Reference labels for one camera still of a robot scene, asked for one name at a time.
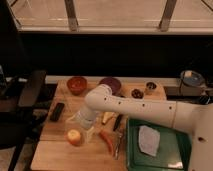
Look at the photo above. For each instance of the orange bowl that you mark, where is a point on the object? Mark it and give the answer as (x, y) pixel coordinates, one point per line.
(77, 85)

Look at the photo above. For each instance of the black handled knife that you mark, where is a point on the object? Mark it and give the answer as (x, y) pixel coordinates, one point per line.
(117, 122)

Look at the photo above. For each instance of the yellow banana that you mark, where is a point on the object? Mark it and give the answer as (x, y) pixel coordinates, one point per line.
(107, 116)

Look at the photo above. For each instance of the white cloth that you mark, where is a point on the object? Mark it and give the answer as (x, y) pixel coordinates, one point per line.
(148, 140)

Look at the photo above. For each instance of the black chair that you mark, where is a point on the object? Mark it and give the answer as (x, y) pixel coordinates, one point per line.
(16, 116)

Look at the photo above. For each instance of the black rectangular block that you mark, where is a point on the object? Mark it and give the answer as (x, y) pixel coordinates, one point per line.
(56, 113)

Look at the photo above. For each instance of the orange carrot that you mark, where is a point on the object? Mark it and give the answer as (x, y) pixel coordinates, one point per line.
(104, 136)

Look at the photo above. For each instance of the purple bowl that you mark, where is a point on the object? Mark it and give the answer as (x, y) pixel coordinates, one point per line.
(113, 83)

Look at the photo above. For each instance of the grey pot on right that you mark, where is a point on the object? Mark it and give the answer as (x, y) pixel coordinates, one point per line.
(191, 83)

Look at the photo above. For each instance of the small metal cup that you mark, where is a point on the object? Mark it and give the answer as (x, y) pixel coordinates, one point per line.
(150, 88)

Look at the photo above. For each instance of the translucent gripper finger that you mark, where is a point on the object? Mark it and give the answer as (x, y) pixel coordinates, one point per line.
(71, 123)
(89, 134)

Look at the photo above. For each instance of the yellow red apple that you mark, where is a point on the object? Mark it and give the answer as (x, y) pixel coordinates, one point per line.
(74, 137)

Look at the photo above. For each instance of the green tray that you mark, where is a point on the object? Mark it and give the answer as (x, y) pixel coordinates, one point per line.
(173, 153)

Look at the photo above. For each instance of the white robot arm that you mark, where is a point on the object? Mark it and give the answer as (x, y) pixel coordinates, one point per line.
(193, 119)

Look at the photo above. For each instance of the small bowl with red content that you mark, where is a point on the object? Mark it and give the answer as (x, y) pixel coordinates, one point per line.
(137, 93)

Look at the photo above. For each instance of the metal peeler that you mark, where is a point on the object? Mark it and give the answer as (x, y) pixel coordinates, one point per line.
(119, 139)

